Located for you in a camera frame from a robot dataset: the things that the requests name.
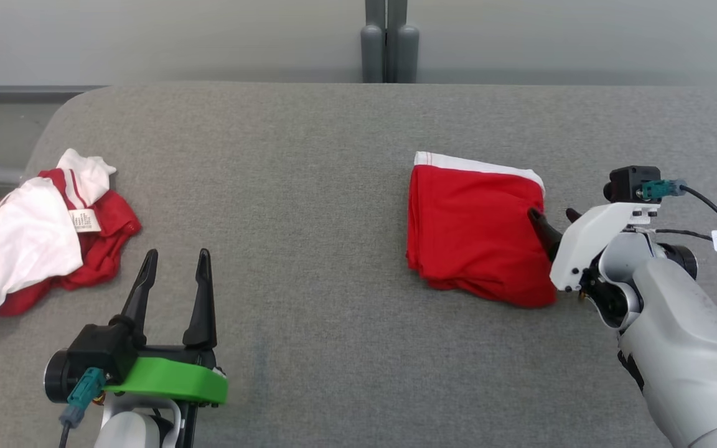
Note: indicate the red shorts white trim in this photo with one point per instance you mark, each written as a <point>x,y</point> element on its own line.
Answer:
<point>477,236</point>

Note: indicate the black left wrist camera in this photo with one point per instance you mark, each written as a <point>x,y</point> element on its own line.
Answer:
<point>97,351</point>

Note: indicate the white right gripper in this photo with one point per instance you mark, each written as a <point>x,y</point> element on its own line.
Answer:
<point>589,242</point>

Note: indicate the grey wall baseboard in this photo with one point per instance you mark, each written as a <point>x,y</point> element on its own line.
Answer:
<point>22,93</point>

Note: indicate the grey metal post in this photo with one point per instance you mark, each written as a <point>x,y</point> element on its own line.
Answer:
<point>403,50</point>
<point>372,50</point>

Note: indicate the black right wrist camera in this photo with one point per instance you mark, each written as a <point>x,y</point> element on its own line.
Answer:
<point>629,182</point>

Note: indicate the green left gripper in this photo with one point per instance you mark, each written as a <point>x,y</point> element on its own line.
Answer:
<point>172,378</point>

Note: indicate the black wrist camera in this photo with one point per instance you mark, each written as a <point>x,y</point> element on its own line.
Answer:
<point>629,182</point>
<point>97,351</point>

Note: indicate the red white basketball jersey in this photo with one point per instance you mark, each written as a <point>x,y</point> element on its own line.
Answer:
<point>28,242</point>

